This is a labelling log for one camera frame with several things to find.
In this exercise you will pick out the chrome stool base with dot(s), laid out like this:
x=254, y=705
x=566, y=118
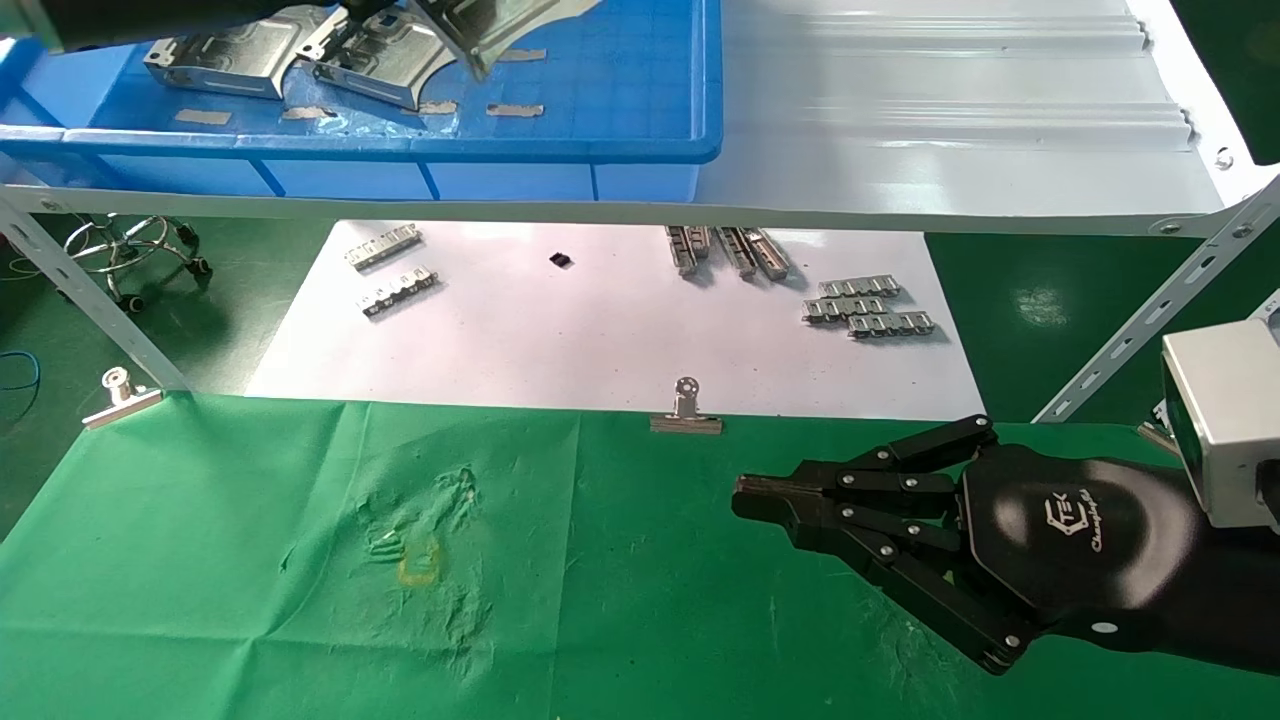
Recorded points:
x=125, y=245

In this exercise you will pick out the silver binder clip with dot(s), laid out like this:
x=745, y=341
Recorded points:
x=120, y=402
x=686, y=420

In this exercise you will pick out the grey tape piece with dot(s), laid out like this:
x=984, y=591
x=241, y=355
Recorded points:
x=515, y=110
x=305, y=113
x=202, y=118
x=438, y=107
x=520, y=55

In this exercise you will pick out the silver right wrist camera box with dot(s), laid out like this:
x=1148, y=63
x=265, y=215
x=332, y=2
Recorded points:
x=1225, y=420

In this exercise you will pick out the white paper sheet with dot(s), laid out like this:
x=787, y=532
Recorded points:
x=560, y=340

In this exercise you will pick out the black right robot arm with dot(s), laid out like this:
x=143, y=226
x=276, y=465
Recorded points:
x=1240, y=600

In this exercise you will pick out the green table cloth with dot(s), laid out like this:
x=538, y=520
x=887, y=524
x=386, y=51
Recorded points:
x=400, y=600

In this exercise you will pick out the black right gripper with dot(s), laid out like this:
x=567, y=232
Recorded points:
x=1080, y=540

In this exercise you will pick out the blue plastic bin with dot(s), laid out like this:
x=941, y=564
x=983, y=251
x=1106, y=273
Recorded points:
x=640, y=100

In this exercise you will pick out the white metal shelf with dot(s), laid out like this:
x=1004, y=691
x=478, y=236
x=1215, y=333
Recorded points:
x=950, y=150

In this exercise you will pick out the notched metal strip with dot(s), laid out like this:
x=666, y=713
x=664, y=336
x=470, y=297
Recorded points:
x=400, y=292
x=858, y=288
x=892, y=325
x=382, y=248
x=843, y=310

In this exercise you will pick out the stamped sheet metal part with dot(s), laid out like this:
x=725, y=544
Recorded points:
x=390, y=60
x=490, y=35
x=230, y=60

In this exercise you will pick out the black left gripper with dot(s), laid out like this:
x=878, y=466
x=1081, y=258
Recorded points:
x=150, y=15

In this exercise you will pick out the perforated metal brace bar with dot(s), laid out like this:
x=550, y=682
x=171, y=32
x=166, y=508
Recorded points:
x=1150, y=315
x=90, y=300

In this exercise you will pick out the short metal rail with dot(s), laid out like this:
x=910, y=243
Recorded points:
x=738, y=255
x=770, y=255
x=682, y=255
x=702, y=240

